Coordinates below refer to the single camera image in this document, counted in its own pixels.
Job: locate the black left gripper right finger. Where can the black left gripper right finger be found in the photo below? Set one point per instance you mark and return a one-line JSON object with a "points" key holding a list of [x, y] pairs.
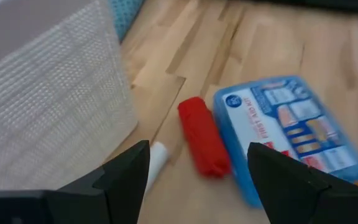
{"points": [[309, 196]]}

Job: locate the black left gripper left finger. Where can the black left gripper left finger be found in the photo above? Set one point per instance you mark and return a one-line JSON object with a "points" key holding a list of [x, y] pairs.
{"points": [[79, 202]]}

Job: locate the white woven plastic basket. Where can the white woven plastic basket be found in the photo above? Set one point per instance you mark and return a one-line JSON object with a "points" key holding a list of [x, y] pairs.
{"points": [[48, 109]]}

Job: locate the small white pill bottle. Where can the small white pill bottle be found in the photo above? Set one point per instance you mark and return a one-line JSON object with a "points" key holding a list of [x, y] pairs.
{"points": [[158, 160]]}

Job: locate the blue first aid kit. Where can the blue first aid kit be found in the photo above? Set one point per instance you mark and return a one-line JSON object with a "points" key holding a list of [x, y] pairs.
{"points": [[272, 115]]}

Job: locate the red bandage roll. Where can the red bandage roll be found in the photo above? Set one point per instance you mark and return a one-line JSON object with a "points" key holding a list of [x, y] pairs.
{"points": [[202, 137]]}

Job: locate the blue patterned cloth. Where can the blue patterned cloth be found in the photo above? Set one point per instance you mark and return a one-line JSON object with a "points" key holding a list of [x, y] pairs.
{"points": [[124, 15]]}

